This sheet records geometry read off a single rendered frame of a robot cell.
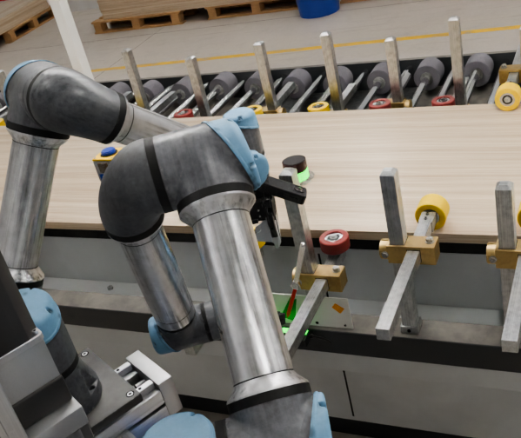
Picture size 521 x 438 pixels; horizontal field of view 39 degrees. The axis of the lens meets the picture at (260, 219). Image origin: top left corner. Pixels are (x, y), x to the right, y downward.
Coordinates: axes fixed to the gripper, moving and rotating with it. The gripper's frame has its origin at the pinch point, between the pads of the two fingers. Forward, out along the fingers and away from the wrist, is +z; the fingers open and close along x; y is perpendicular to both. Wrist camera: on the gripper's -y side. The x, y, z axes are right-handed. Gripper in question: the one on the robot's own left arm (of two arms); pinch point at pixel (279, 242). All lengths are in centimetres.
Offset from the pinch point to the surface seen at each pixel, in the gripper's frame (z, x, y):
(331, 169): 11, -56, -13
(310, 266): 11.3, -4.7, -5.5
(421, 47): 101, -423, -81
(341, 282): 15.8, -2.0, -12.8
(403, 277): 4.6, 15.6, -27.8
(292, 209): -5.9, -5.1, -4.4
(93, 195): 11, -67, 70
